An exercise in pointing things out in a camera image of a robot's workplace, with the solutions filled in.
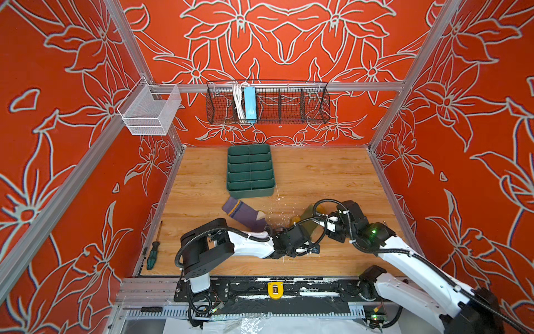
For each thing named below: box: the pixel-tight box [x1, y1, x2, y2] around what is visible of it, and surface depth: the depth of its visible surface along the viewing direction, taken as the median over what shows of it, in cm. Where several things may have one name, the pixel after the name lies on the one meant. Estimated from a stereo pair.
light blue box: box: [244, 86, 257, 124], surface depth 91 cm
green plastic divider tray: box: [226, 144, 276, 198], surface depth 102 cm
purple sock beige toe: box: [221, 196, 267, 232], surface depth 94 cm
